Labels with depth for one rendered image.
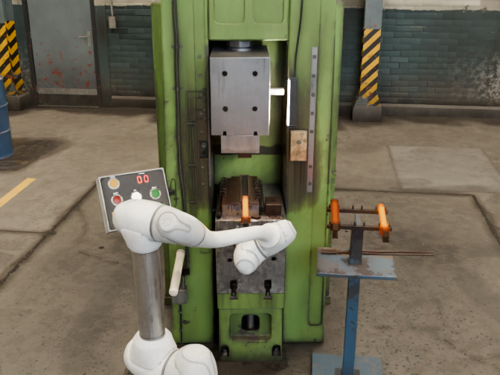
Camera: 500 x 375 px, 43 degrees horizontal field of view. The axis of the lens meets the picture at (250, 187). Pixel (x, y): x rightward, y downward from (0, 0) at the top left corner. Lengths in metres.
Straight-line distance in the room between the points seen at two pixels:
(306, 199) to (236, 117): 0.65
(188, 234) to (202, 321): 1.81
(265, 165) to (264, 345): 1.06
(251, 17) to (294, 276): 1.50
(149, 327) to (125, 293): 2.15
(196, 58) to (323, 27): 0.67
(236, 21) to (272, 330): 1.72
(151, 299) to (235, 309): 1.32
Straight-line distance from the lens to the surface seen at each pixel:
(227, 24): 3.33
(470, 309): 4.60
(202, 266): 3.75
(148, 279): 2.36
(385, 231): 3.08
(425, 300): 4.61
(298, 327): 3.97
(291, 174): 3.52
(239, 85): 3.23
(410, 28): 9.19
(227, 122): 3.28
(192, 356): 2.43
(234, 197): 3.49
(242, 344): 3.78
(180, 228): 2.14
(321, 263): 3.33
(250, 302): 3.63
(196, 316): 3.92
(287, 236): 2.60
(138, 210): 2.24
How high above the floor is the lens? 2.28
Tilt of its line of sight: 21 degrees down
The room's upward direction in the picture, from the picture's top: straight up
